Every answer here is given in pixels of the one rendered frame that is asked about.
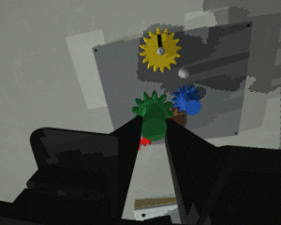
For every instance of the brown gear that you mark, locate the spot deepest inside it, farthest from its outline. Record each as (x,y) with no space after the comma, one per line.
(178,117)

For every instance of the red gear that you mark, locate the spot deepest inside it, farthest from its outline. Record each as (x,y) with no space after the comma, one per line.
(144,141)

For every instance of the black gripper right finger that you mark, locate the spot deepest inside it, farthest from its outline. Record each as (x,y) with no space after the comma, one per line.
(199,169)

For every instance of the green gear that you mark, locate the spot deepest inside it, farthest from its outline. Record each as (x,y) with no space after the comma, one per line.
(154,114)

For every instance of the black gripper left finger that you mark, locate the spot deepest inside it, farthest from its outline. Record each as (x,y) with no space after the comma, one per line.
(113,154)

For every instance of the blue gear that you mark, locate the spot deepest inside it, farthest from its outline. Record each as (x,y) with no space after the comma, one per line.
(187,99)

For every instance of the yellow gear with black stripe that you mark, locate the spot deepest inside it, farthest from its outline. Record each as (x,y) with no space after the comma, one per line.
(156,41)

